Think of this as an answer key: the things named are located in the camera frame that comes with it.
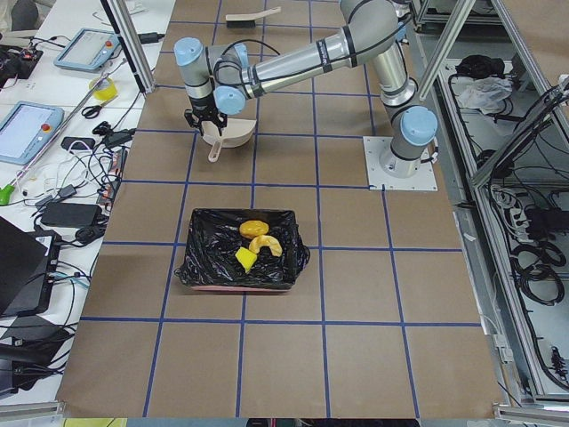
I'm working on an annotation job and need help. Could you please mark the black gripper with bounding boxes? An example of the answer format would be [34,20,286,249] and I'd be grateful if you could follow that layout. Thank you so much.
[184,100,228,136]

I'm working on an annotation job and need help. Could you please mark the beige plastic dustpan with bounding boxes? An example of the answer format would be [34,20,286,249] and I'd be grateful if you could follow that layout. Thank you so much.
[202,118,257,163]

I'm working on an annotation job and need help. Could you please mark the white hand brush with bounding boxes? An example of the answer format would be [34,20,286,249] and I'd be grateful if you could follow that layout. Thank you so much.
[225,6,282,28]

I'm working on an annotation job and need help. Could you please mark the brown potato-like bread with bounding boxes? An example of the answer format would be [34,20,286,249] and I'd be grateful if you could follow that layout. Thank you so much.
[239,220,269,239]

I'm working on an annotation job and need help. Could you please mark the croissant-shaped bread piece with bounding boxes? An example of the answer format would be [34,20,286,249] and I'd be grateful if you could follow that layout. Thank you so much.
[248,235,283,257]

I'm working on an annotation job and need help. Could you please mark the yellow sponge piece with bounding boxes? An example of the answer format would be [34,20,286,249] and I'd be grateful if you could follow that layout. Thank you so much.
[235,247,258,273]

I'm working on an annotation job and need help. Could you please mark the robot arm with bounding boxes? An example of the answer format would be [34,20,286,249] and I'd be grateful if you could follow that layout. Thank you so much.
[174,1,437,162]

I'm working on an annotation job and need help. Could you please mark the bin with black bag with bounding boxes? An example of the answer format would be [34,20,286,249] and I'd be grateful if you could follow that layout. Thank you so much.
[175,208,310,292]

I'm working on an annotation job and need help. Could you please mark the yellow tape roll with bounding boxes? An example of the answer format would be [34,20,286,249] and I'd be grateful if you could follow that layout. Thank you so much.
[89,77,118,101]

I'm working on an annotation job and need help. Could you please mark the black scissors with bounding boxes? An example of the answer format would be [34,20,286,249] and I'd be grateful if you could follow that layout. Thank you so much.
[81,100,110,119]

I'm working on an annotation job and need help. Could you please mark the teach pendant far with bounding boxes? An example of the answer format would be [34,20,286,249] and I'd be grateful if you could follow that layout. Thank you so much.
[53,28,120,72]

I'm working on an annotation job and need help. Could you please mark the teach pendant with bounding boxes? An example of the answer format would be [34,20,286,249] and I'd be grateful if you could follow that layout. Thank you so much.
[53,28,120,72]
[1,101,64,165]

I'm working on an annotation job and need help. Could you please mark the black power adapter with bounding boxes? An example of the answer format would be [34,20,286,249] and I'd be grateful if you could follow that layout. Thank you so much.
[40,203,102,228]

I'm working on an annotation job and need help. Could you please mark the teach pendant near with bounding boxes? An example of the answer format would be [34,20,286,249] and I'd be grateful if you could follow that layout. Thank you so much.
[1,101,64,165]

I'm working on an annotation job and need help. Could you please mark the aluminium frame post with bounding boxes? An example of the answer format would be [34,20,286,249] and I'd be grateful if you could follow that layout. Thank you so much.
[100,0,156,94]

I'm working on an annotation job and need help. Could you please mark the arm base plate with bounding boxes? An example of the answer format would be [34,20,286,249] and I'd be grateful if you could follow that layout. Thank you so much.
[363,136,438,192]

